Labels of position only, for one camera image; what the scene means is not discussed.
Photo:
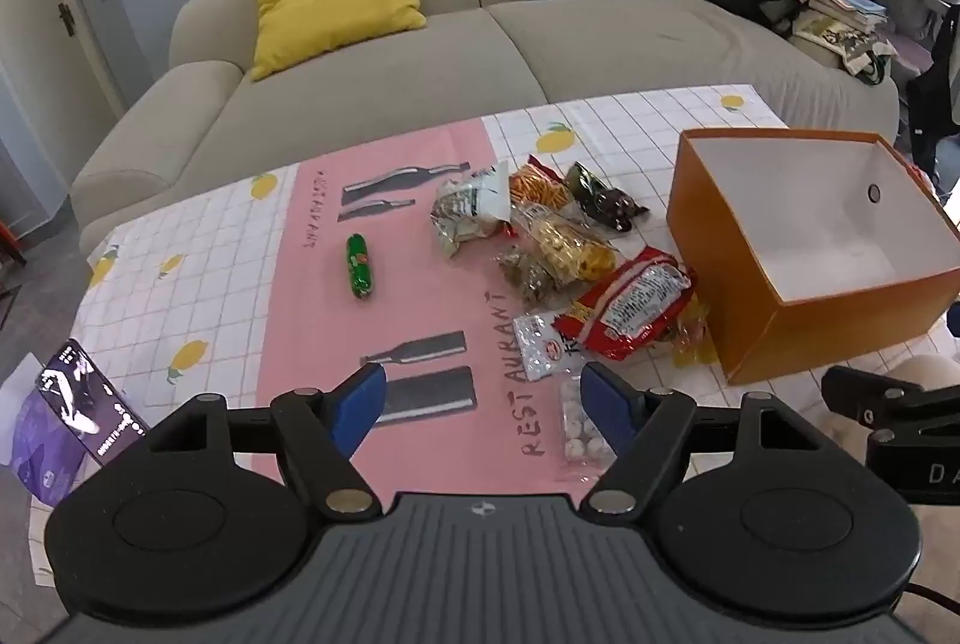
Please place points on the pink white lemon tablecloth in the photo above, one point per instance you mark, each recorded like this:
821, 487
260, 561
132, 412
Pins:
225, 284

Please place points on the purple white paper box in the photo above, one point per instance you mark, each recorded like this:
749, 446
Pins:
37, 456

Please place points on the green sausage stick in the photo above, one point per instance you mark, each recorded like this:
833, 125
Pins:
358, 265

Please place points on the dark hanging clothing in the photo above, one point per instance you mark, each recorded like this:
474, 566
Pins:
934, 89

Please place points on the orange cardboard box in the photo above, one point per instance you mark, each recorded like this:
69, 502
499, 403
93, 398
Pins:
825, 344

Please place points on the clear packet of round balls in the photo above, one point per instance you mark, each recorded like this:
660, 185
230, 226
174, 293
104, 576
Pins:
574, 423

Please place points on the printed tote bag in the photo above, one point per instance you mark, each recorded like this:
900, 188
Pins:
844, 47

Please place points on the dark dried fruit packet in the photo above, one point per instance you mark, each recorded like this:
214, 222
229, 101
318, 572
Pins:
600, 201

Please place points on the clear brown snack packet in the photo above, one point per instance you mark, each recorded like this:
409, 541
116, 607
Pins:
525, 276

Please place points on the stack of books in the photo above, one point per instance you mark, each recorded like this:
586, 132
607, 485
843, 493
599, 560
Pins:
851, 6

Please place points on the small white snack packet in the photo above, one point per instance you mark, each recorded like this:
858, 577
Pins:
536, 344

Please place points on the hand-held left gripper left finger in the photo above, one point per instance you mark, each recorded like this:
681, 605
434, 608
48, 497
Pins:
361, 405

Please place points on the white green snack packet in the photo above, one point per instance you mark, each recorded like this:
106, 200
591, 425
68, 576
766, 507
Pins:
469, 209

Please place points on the clear yellow snack packet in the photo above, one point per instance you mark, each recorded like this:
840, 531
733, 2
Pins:
559, 243

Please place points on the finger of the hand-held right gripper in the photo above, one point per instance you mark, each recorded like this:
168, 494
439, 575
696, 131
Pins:
870, 398

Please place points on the yellow candy packet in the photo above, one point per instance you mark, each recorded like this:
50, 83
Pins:
694, 340

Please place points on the orange red snack packet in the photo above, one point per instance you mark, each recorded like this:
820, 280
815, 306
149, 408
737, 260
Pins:
536, 186

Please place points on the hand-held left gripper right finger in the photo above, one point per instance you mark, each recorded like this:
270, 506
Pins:
604, 408

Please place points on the large red snack packet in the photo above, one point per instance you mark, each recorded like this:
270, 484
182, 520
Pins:
630, 306

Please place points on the beige sofa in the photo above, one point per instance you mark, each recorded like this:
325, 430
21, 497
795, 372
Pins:
390, 74

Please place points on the smartphone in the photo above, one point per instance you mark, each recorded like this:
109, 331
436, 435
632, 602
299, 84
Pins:
82, 400

